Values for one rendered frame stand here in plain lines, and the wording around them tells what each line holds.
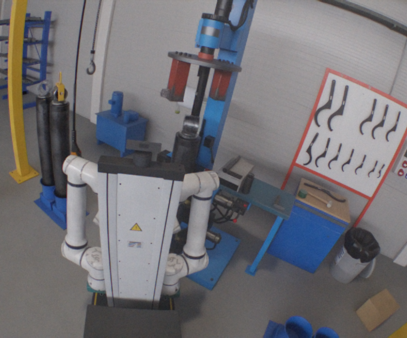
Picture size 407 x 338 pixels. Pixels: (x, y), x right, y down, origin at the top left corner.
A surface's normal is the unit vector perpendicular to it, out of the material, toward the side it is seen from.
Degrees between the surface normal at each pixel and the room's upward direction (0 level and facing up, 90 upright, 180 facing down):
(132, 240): 90
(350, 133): 90
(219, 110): 90
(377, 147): 90
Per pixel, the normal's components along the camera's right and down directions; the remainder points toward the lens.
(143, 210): 0.15, 0.52
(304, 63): -0.45, 0.35
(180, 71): 0.47, 0.52
